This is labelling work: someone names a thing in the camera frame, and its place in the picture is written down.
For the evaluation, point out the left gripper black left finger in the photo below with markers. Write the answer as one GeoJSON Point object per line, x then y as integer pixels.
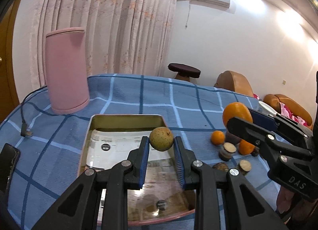
{"type": "Point", "coordinates": [78, 207]}

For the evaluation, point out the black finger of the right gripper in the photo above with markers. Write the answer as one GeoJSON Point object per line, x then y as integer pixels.
{"type": "Point", "coordinates": [273, 148]}
{"type": "Point", "coordinates": [286, 128]}

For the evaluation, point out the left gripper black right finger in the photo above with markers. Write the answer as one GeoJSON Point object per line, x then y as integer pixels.
{"type": "Point", "coordinates": [226, 197]}

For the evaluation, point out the small orange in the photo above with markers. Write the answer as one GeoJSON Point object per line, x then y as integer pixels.
{"type": "Point", "coordinates": [217, 138]}
{"type": "Point", "coordinates": [245, 148]}

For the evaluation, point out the large orange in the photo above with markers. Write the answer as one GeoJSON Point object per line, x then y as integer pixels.
{"type": "Point", "coordinates": [236, 109]}

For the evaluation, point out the brown mangosteen front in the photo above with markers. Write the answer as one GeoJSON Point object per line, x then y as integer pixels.
{"type": "Point", "coordinates": [221, 166]}

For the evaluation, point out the green longan back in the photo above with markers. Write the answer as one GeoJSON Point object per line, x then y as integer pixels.
{"type": "Point", "coordinates": [161, 139]}

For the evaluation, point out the dark mangosteen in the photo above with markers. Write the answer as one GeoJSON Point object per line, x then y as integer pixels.
{"type": "Point", "coordinates": [255, 152]}

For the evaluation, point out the purple round radish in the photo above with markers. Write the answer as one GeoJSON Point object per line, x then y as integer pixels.
{"type": "Point", "coordinates": [232, 138]}

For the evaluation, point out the person's right hand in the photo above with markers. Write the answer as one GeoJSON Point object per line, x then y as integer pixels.
{"type": "Point", "coordinates": [284, 200]}

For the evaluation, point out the pink floral cushion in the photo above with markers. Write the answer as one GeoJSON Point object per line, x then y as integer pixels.
{"type": "Point", "coordinates": [286, 112]}

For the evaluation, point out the white cartoon mug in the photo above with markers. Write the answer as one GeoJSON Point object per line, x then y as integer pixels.
{"type": "Point", "coordinates": [266, 109]}

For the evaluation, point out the brown leather sofa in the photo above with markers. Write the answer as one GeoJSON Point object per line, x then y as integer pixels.
{"type": "Point", "coordinates": [274, 100]}

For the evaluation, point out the cut sugarcane piece front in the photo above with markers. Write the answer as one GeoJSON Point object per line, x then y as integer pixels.
{"type": "Point", "coordinates": [244, 166]}

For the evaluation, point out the cut sugarcane piece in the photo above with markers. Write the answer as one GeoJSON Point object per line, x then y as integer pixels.
{"type": "Point", "coordinates": [226, 151]}
{"type": "Point", "coordinates": [244, 166]}

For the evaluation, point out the cut sugarcane piece back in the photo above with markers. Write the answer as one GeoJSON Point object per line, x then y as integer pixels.
{"type": "Point", "coordinates": [226, 151]}

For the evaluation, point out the brown leather armchair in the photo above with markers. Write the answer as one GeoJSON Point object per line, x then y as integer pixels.
{"type": "Point", "coordinates": [234, 81]}

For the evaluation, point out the printed paper leaflet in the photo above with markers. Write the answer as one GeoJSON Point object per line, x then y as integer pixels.
{"type": "Point", "coordinates": [105, 149]}

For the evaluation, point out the blue plaid tablecloth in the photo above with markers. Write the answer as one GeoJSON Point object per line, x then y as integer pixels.
{"type": "Point", "coordinates": [50, 145]}

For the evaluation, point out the black object table edge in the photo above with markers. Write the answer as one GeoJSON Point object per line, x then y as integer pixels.
{"type": "Point", "coordinates": [8, 160]}

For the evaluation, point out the dark round stool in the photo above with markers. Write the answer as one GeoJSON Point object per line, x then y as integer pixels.
{"type": "Point", "coordinates": [184, 72]}

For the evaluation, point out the brown wooden door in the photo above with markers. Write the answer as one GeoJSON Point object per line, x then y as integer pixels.
{"type": "Point", "coordinates": [9, 98]}

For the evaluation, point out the pink cylindrical appliance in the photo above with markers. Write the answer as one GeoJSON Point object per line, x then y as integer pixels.
{"type": "Point", "coordinates": [65, 70]}

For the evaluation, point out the pink floral curtain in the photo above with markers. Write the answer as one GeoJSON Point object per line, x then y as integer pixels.
{"type": "Point", "coordinates": [122, 36]}

